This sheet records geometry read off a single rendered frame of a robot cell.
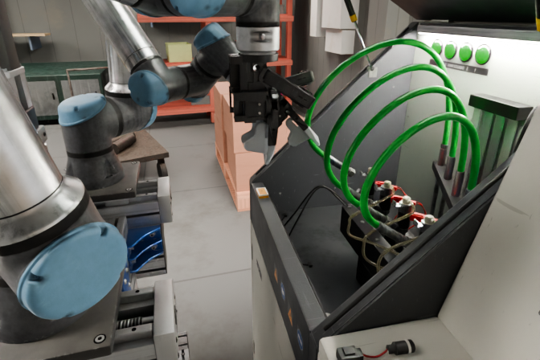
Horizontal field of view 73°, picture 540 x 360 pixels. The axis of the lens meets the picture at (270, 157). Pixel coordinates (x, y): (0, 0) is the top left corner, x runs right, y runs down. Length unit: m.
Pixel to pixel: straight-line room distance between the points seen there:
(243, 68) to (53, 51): 7.18
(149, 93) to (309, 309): 0.53
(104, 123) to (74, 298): 0.64
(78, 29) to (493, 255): 7.38
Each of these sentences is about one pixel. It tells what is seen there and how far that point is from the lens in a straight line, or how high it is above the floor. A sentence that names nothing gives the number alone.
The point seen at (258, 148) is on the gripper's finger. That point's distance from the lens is 0.68.
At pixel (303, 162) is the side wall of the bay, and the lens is 1.23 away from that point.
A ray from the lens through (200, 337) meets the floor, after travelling 2.01.
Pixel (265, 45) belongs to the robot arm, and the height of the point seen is 1.42.
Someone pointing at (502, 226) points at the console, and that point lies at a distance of 0.65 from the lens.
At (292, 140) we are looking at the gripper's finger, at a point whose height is 1.21.
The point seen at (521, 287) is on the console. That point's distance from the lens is 0.64.
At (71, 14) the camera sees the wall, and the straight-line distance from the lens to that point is 7.63.
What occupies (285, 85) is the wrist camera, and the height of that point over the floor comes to 1.35.
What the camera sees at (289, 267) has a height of 0.95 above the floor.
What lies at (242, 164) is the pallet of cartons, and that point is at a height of 0.39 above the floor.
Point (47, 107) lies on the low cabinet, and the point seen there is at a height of 0.27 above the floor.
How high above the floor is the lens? 1.47
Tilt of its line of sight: 22 degrees down
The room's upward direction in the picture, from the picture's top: straight up
